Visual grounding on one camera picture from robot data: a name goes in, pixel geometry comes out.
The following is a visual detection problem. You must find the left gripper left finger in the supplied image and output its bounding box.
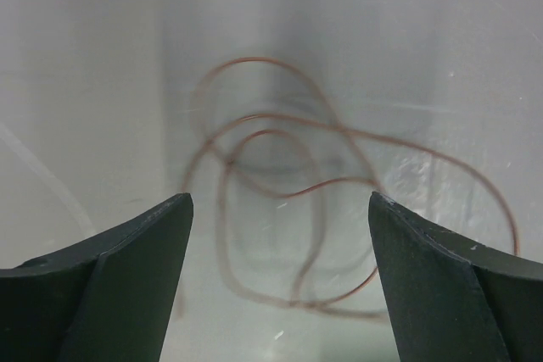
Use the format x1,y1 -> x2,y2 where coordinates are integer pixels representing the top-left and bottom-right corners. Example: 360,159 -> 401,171
1,193 -> 193,362

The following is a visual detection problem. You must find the dark brown thin cable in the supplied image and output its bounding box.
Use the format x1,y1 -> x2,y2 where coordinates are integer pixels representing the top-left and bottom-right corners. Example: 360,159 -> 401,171
176,55 -> 522,321

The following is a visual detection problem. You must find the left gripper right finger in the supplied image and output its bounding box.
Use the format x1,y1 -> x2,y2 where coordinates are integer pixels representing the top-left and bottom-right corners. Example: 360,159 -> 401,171
368,192 -> 542,361

